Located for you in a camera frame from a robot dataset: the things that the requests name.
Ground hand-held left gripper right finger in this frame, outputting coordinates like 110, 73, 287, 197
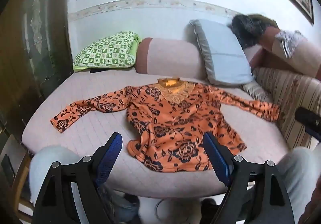
202, 132, 295, 224

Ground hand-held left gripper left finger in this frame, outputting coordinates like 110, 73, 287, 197
31, 132, 123, 224

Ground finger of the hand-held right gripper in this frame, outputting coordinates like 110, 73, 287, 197
294, 107, 321, 139

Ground orange floral long-sleeved top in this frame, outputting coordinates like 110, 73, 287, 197
50, 76, 281, 172

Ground striped blanket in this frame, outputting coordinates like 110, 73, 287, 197
252, 67, 321, 150

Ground blue denim jeans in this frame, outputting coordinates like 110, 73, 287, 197
276, 147, 321, 217

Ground silver satin pillow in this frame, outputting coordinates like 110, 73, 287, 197
240, 81, 273, 103

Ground beige cushion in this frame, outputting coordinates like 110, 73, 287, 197
244, 26, 321, 79

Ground wooden chair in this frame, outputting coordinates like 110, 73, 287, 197
1, 149, 34, 213

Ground grey-blue pillow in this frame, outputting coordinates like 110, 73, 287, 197
189, 19, 254, 86

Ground green checkered pillow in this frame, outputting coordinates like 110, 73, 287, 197
73, 30, 143, 73

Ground pink bolster with brown end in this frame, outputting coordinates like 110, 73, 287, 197
135, 37, 209, 80

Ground dark wooden wardrobe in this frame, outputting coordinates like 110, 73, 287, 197
0, 0, 74, 140

